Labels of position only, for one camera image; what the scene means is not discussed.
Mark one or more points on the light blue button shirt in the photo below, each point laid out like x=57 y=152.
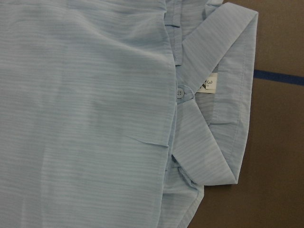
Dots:
x=117 y=113

